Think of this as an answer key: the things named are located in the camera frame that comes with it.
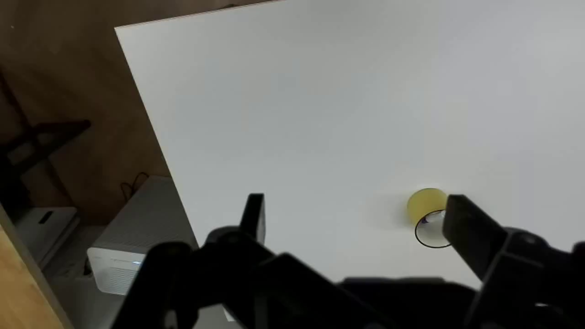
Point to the light wooden desk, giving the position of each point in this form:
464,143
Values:
20,286

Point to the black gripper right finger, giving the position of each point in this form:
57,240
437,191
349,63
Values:
471,235

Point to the yellow enamel mug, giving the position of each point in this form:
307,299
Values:
422,204

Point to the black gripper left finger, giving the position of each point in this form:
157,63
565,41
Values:
252,220

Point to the small white box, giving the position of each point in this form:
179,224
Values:
46,228

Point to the black metal stand frame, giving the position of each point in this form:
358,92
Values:
42,138

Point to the large white box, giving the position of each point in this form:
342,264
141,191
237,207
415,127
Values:
142,235

